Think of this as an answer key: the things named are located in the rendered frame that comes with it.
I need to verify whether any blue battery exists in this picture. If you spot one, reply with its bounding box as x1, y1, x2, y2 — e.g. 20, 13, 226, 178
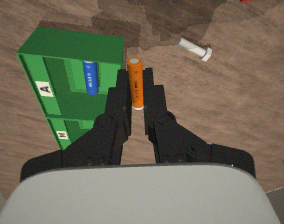
82, 61, 99, 95

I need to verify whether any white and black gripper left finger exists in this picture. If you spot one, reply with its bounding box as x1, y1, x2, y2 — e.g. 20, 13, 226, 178
20, 69, 132, 182

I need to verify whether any green bin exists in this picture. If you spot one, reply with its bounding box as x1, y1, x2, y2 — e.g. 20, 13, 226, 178
16, 27, 125, 150

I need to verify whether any orange battery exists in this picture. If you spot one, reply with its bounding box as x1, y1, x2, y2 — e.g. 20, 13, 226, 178
127, 57, 143, 110

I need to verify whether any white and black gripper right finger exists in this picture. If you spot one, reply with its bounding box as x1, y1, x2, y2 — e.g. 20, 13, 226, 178
142, 68, 256, 179

